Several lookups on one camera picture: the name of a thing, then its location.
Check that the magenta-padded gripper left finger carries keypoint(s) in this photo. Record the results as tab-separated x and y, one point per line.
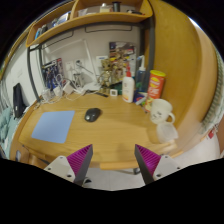
77	160

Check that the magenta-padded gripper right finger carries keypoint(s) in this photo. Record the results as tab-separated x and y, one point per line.
149	160

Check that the black computer mouse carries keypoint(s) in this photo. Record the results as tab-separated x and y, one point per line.
92	114

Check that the light blue mouse pad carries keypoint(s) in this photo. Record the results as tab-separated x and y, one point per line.
53	126

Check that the clear plastic cup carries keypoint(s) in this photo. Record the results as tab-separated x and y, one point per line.
166	132

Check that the white printed mug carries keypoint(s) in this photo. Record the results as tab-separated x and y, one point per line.
160	111

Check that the red yellow-lidded snack can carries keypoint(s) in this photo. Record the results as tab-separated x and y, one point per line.
155	88

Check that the white power adapter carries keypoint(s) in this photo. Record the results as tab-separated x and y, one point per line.
68	88

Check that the white desk lamp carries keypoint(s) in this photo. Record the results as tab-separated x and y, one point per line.
90	87

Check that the white red-capped lotion bottle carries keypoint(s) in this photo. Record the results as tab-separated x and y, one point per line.
128	87

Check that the small white cube clock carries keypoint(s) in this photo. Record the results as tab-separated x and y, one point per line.
114	92

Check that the teal cloth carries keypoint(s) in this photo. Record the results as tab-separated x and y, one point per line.
5	128

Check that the black bag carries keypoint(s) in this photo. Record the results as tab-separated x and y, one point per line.
18	100

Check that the dark white-nozzle spray bottle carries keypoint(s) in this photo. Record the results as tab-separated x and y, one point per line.
140	76

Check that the blue robot model kit box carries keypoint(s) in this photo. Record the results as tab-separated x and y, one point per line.
51	73

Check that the brown tree creature figurine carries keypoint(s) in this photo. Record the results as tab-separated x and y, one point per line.
111	71

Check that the colourful printed box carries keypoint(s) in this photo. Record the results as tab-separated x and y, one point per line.
121	50

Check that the white wall socket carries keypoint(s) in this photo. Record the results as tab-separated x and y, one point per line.
79	63
69	65

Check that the white wall-mounted box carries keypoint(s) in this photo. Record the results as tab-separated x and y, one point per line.
101	60

